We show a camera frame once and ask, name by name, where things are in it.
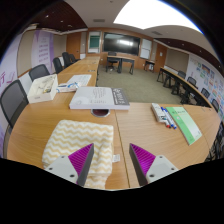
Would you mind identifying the small white blue box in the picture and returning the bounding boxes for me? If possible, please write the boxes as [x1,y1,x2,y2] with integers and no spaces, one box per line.
[55,81,81,94]

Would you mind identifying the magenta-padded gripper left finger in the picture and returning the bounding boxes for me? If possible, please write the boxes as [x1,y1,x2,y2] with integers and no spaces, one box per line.
[44,143,95,187]

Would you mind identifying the round table cable grommet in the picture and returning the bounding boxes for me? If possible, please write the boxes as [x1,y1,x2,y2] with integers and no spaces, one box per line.
[90,108,111,119]

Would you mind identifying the yellow white zigzag towel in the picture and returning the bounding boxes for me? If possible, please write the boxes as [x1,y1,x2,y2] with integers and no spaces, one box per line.
[41,119,121,191]

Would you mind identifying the chairs at side table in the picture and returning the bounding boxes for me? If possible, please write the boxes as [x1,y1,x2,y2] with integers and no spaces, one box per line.
[162,69,224,160]

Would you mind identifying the black mesh office chair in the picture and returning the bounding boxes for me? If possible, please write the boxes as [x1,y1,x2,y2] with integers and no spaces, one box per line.
[28,63,51,82]
[0,79,30,130]

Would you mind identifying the red whiteboard marker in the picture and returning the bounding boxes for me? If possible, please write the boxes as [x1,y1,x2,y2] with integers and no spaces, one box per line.
[160,115,172,130]

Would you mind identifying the small dark side table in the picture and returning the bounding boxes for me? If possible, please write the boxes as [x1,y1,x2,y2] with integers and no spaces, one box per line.
[143,59,157,73]

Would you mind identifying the green booklet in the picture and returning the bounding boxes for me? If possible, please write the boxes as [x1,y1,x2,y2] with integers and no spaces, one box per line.
[165,105,204,147]

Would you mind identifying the brown wooden door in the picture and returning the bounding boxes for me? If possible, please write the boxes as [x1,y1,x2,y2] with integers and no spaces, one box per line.
[153,43,169,70]

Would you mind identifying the purple white wall banner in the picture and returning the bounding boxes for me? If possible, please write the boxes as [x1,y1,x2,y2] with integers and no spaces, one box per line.
[31,29,56,70]

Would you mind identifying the whiteboard with green screen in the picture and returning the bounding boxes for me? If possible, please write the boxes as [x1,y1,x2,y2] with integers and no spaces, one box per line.
[87,31,102,55]

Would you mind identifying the row of black chairs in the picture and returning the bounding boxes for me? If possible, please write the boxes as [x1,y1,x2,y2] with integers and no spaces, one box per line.
[52,51,81,75]

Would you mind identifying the colourful wall notice display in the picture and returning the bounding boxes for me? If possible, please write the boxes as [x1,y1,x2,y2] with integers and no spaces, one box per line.
[186,54,224,113]

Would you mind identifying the white whiteboard eraser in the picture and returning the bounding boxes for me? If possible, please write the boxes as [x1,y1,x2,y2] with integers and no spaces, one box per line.
[150,102,168,124]

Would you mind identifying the plain white whiteboard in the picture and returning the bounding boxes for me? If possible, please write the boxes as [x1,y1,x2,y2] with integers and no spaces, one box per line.
[139,38,154,61]

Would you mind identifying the white printed paper sheet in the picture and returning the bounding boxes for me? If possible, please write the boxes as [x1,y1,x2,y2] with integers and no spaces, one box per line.
[66,73,93,88]

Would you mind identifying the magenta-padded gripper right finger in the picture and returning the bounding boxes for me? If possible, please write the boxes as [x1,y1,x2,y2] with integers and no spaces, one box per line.
[128,143,179,187]

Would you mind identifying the large black wall screen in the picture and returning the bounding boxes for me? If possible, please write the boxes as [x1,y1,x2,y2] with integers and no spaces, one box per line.
[102,32,141,57]

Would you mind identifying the long side table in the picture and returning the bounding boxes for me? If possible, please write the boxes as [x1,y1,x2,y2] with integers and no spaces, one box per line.
[156,66,214,108]

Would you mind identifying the flat white grey box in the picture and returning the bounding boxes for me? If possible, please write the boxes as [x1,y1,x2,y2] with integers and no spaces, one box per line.
[68,86,131,111]

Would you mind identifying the dark lectern desk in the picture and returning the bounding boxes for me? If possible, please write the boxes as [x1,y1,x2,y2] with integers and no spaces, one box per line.
[105,51,136,75]

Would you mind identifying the open white cardboard box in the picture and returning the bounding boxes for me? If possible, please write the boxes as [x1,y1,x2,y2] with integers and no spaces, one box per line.
[26,73,60,105]

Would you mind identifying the blue whiteboard marker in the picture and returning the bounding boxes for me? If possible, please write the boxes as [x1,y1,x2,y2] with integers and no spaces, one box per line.
[160,106,178,131]

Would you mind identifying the large ceiling light panel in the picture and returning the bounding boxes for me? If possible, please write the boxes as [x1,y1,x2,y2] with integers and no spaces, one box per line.
[113,0,204,35]

